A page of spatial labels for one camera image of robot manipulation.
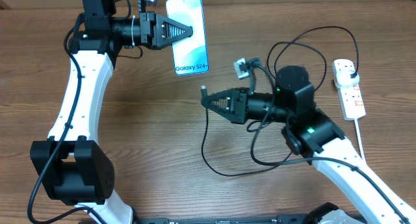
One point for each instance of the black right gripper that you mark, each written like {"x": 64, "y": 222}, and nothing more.
{"x": 238, "y": 101}

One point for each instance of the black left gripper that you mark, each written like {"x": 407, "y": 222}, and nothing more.
{"x": 153, "y": 30}

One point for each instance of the blue Galaxy S24+ smartphone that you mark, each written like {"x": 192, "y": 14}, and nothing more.
{"x": 190, "y": 54}

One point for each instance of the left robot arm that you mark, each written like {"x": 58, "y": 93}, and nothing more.
{"x": 71, "y": 166}

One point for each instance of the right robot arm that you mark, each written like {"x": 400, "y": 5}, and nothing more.
{"x": 311, "y": 134}

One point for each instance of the white charger plug adapter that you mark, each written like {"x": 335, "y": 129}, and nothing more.
{"x": 344, "y": 79}

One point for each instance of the white power strip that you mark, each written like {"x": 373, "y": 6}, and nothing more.
{"x": 350, "y": 98}

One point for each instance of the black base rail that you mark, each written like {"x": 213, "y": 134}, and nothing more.
{"x": 279, "y": 219}

